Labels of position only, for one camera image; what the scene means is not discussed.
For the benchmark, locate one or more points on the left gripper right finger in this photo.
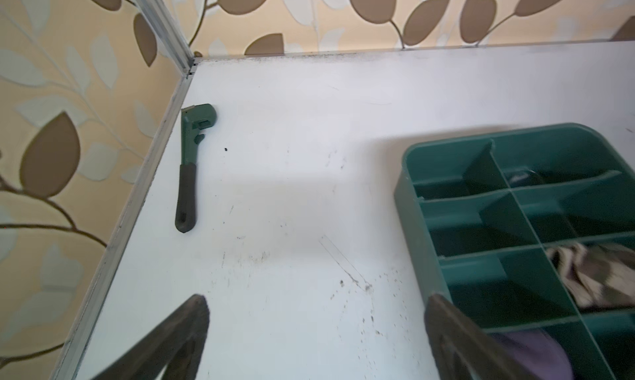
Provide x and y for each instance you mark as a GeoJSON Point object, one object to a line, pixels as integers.
{"type": "Point", "coordinates": [461, 350]}

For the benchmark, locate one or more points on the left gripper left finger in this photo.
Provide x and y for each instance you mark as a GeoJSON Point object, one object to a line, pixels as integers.
{"type": "Point", "coordinates": [172, 350]}

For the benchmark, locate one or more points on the purple striped sock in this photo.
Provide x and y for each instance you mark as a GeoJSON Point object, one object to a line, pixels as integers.
{"type": "Point", "coordinates": [538, 352]}

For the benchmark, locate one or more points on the green divided organizer tray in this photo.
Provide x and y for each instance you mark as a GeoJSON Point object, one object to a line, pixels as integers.
{"type": "Point", "coordinates": [478, 213]}

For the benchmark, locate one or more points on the brown argyle sock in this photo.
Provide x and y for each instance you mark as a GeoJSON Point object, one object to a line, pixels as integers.
{"type": "Point", "coordinates": [597, 276]}

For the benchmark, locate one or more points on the green handled tool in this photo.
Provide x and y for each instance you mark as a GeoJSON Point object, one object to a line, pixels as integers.
{"type": "Point", "coordinates": [194, 119]}

